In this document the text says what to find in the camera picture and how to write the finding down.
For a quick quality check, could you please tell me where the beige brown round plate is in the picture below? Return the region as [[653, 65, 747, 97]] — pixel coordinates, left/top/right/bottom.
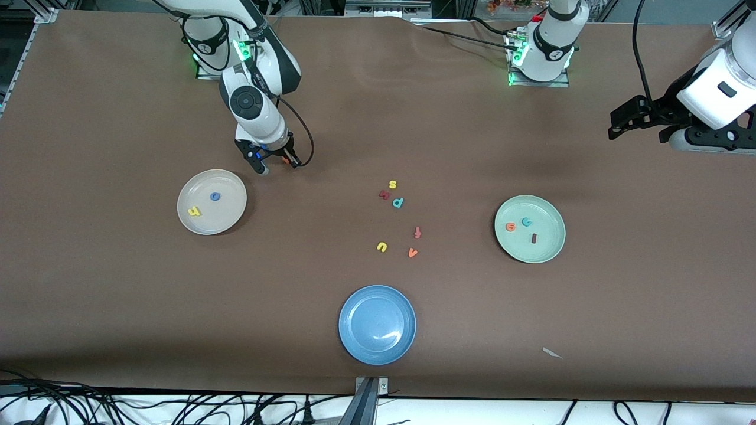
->
[[177, 169, 248, 236]]

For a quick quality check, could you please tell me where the pale green round plate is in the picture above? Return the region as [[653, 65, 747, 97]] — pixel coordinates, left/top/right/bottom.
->
[[494, 194, 567, 264]]

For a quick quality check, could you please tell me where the orange leafy decoration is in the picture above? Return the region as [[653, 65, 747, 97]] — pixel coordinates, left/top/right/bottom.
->
[[487, 0, 547, 14]]

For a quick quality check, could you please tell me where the grey metal box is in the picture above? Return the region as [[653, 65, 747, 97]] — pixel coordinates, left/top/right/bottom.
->
[[344, 0, 432, 17]]

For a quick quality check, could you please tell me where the blue round plate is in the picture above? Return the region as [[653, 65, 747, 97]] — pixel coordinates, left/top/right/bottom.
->
[[338, 285, 418, 366]]

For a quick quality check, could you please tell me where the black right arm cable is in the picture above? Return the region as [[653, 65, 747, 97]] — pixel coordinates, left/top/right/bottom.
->
[[151, 0, 315, 169]]

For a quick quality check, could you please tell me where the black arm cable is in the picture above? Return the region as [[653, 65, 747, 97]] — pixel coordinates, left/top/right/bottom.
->
[[151, 0, 315, 169], [632, 0, 657, 106]]

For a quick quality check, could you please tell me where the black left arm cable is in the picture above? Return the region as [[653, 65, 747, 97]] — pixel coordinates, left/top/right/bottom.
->
[[632, 0, 657, 106]]

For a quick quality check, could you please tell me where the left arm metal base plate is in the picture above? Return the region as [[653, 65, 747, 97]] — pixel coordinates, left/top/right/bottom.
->
[[507, 32, 571, 88]]

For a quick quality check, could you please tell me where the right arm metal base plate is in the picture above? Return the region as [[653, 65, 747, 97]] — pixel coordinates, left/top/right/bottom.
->
[[197, 24, 260, 81]]

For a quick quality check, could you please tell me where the black cable on table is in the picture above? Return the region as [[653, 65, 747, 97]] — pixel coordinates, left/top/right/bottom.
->
[[408, 17, 523, 53]]

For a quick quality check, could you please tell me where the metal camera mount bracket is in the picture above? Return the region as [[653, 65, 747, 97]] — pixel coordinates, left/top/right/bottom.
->
[[353, 376, 390, 425]]

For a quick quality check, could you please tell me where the black cable tangle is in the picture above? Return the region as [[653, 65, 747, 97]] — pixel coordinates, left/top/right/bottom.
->
[[0, 369, 352, 425]]

